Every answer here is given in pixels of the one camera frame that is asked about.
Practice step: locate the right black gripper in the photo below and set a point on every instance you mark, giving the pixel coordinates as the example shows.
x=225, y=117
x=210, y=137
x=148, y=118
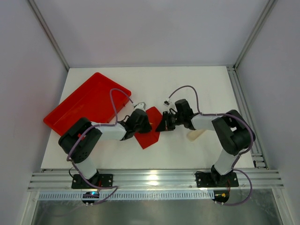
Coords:
x=168, y=121

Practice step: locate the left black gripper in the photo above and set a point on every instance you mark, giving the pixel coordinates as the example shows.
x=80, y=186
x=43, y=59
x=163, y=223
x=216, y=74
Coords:
x=145, y=124

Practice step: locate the red paper napkin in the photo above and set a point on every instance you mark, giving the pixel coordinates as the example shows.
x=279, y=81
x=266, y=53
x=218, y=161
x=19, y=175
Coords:
x=152, y=137

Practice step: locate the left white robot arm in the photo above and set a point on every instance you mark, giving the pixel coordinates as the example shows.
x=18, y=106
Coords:
x=79, y=141

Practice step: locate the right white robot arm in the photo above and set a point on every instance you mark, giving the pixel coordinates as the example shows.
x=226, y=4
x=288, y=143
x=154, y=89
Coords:
x=233, y=133

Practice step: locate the cream utensil case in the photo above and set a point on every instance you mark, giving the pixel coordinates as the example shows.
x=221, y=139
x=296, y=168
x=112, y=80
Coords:
x=194, y=134

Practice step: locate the red plastic tray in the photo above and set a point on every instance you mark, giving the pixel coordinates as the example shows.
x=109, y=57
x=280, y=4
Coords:
x=90, y=100

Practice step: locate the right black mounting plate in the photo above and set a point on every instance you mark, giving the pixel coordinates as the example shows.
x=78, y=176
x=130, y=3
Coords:
x=214, y=180

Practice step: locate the black mounting plate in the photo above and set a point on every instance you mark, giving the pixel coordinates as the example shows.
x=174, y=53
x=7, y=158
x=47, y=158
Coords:
x=99, y=180
x=214, y=180

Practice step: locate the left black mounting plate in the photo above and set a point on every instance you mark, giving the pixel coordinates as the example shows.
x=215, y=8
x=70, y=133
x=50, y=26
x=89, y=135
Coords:
x=99, y=180

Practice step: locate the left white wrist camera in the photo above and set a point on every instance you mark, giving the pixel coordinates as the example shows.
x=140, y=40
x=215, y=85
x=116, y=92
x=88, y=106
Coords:
x=141, y=105

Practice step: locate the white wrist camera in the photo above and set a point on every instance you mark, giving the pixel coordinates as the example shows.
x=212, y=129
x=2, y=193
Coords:
x=141, y=105
x=167, y=103

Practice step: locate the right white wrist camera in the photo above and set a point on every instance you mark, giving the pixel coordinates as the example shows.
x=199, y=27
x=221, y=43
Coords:
x=167, y=103

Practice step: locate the slotted white cable duct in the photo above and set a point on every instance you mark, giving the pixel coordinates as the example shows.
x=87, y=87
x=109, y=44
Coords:
x=127, y=195

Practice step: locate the right aluminium side rail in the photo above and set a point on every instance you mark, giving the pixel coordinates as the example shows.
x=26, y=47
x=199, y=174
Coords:
x=257, y=150

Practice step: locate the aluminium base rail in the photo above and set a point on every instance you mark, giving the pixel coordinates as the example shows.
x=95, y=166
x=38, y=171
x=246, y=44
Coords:
x=155, y=180

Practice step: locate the right aluminium frame post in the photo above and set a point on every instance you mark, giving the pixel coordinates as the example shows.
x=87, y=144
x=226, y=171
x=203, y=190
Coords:
x=255, y=31

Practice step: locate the aluminium frame post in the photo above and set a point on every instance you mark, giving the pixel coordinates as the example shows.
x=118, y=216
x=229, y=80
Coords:
x=41, y=20
x=255, y=31

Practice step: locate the left aluminium frame post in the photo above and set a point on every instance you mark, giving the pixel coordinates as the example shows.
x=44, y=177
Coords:
x=41, y=20

